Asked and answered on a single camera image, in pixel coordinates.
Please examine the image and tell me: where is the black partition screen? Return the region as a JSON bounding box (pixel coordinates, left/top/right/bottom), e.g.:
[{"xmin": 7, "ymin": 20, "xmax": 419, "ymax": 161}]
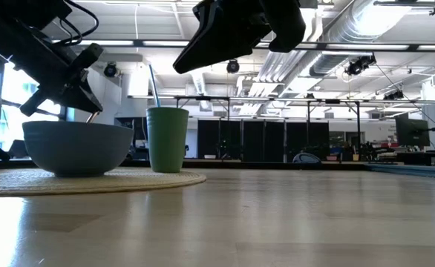
[{"xmin": 197, "ymin": 119, "xmax": 330, "ymax": 163}]

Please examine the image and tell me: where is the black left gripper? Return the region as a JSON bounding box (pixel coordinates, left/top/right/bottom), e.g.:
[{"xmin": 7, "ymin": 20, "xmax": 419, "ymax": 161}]
[{"xmin": 1, "ymin": 22, "xmax": 105, "ymax": 116}]

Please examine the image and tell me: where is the blue drinking straw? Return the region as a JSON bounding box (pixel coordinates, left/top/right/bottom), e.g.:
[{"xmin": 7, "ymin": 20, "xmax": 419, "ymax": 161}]
[{"xmin": 148, "ymin": 65, "xmax": 162, "ymax": 109}]

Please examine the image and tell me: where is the person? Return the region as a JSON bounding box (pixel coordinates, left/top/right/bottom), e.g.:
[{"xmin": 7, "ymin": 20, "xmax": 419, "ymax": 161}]
[{"xmin": 341, "ymin": 141, "xmax": 355, "ymax": 162}]

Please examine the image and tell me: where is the blue grey ceramic bowl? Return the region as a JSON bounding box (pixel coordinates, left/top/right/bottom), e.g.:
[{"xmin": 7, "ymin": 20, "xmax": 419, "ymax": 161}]
[{"xmin": 22, "ymin": 121, "xmax": 135, "ymax": 178}]

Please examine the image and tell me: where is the silver ventilation duct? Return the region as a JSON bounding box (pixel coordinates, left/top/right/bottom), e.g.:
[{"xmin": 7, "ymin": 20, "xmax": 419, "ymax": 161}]
[{"xmin": 308, "ymin": 0, "xmax": 435, "ymax": 77}]

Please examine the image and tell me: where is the black round ceiling camera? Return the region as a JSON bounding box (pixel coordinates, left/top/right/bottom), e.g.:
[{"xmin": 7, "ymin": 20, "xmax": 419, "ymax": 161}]
[
  {"xmin": 226, "ymin": 58, "xmax": 241, "ymax": 74},
  {"xmin": 103, "ymin": 62, "xmax": 119, "ymax": 78}
]

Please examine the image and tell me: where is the black arched frame handle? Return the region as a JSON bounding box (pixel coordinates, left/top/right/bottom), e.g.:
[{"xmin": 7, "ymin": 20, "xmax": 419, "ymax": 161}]
[{"xmin": 292, "ymin": 152, "xmax": 321, "ymax": 165}]

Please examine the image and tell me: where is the black ceiling fixture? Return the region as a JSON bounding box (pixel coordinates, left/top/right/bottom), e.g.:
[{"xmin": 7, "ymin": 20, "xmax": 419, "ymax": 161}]
[
  {"xmin": 345, "ymin": 54, "xmax": 377, "ymax": 77},
  {"xmin": 383, "ymin": 90, "xmax": 405, "ymax": 101}
]

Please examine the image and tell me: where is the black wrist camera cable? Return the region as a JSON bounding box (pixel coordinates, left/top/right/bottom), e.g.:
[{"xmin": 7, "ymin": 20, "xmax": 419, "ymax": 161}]
[{"xmin": 58, "ymin": 0, "xmax": 100, "ymax": 46}]

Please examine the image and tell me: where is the green plastic cup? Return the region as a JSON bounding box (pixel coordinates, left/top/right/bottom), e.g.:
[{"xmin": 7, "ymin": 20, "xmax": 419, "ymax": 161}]
[{"xmin": 145, "ymin": 107, "xmax": 190, "ymax": 174}]

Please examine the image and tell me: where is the black metal gantry frame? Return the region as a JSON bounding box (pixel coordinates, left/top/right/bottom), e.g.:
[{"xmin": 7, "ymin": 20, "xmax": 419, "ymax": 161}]
[{"xmin": 174, "ymin": 95, "xmax": 362, "ymax": 123}]

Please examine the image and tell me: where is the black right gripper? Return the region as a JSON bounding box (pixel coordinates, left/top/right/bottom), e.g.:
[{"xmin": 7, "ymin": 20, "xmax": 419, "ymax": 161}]
[{"xmin": 172, "ymin": 0, "xmax": 307, "ymax": 75}]

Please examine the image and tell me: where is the round woven straw placemat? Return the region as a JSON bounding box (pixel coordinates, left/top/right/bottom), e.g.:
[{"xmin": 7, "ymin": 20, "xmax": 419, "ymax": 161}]
[{"xmin": 0, "ymin": 167, "xmax": 207, "ymax": 197}]

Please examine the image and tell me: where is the black aluminium table frame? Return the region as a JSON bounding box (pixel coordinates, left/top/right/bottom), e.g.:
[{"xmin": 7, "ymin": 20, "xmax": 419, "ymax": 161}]
[{"xmin": 0, "ymin": 158, "xmax": 435, "ymax": 182}]

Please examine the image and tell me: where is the black computer monitor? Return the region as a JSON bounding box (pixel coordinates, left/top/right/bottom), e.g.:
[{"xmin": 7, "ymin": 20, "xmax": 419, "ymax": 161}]
[{"xmin": 394, "ymin": 117, "xmax": 431, "ymax": 148}]

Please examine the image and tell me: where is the black overhead beam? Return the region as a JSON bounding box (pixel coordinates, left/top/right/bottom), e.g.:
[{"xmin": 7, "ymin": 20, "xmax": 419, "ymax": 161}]
[{"xmin": 52, "ymin": 36, "xmax": 435, "ymax": 52}]

